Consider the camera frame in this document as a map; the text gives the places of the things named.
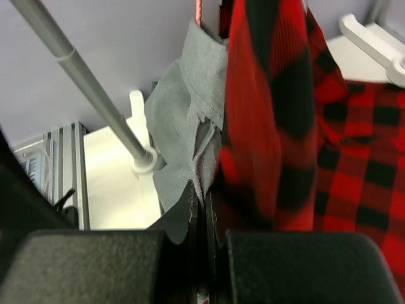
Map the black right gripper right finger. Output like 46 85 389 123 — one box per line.
205 194 403 303

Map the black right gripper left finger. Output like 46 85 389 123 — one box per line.
0 228 197 304

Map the red black plaid shirt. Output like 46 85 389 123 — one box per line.
217 1 404 279

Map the grey shirt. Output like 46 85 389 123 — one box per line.
144 21 228 244

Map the pink wire hanger front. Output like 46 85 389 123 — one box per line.
195 0 202 27

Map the grey clothes rack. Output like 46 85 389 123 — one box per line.
11 1 404 174

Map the white slotted cable duct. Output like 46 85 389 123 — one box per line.
20 152 42 189

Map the aluminium mounting rail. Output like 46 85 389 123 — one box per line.
13 122 90 230

